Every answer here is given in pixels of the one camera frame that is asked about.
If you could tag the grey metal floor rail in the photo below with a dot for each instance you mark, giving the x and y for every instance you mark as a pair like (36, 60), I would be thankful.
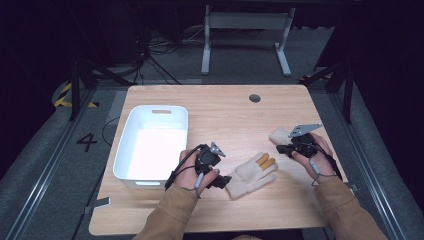
(50, 163)
(363, 160)

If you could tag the white plastic bin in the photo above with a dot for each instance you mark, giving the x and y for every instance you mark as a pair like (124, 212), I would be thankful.
(153, 150)

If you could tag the black tripod stand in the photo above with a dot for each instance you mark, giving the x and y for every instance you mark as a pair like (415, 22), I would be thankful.
(340, 83)
(86, 80)

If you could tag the yellow black floor tape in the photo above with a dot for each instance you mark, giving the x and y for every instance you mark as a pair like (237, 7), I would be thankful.
(68, 98)

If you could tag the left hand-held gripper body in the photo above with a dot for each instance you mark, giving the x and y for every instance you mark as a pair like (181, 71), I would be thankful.
(208, 157)

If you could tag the person's right hand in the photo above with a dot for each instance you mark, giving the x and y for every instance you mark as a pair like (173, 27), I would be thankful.
(320, 163)

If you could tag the grey metal table frame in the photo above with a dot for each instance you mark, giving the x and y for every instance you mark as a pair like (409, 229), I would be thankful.
(246, 40)

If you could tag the person's left hand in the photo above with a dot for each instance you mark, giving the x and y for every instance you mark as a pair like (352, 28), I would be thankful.
(188, 173)

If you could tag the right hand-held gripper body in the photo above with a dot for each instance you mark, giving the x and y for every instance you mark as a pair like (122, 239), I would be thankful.
(304, 143)

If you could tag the beige glove with orange fingertips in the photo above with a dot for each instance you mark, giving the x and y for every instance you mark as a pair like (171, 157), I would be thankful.
(248, 176)

